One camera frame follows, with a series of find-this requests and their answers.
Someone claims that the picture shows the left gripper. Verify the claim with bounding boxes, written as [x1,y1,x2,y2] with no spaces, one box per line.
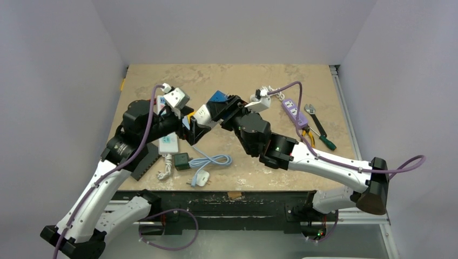
[141,105,210,144]

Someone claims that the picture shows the dark blue cube socket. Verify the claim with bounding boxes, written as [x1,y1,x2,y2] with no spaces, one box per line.
[207,90,228,105]

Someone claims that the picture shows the light blue power strip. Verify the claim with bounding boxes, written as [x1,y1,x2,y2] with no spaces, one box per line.
[182,116,191,132]

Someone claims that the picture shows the dark green cube socket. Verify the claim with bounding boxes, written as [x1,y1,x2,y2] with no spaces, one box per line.
[172,153,191,171]

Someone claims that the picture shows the light blue cable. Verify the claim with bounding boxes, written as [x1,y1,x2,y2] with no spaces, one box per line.
[187,145,233,188]

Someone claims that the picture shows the white adapter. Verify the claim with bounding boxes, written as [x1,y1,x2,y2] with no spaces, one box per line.
[186,170,210,187]

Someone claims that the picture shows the purple power strip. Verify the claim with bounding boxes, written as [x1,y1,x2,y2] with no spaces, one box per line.
[281,99,308,130]

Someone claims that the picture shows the white cube socket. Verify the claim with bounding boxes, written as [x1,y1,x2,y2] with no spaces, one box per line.
[193,104,217,128]

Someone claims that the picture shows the yellow cube socket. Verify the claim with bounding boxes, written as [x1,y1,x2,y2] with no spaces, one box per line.
[187,111,196,118]

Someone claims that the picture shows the white power strip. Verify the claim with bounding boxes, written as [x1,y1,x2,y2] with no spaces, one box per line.
[156,96,179,155]

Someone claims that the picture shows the yellow handled pliers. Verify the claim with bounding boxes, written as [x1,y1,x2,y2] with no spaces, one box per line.
[301,126,315,148]

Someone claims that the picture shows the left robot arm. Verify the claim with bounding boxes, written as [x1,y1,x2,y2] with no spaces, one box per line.
[40,99,212,258]

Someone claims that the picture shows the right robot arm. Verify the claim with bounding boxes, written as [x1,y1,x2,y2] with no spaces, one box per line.
[206,94,389,220]

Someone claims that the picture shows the black box near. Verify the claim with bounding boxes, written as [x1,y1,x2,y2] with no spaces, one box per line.
[131,143,160,181]

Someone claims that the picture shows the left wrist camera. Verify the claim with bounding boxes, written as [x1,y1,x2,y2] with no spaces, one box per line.
[161,83,194,119]

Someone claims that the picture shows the silver black handled wrench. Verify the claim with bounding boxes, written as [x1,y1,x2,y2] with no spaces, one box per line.
[304,104,327,138]

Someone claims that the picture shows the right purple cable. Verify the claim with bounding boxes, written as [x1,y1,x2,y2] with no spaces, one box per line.
[266,81,427,244]

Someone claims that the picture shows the purple cable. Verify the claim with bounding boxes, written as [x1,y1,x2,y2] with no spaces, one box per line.
[51,83,199,259]
[266,81,427,244]

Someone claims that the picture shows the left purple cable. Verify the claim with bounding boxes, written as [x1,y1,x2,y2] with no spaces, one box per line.
[51,83,199,259]

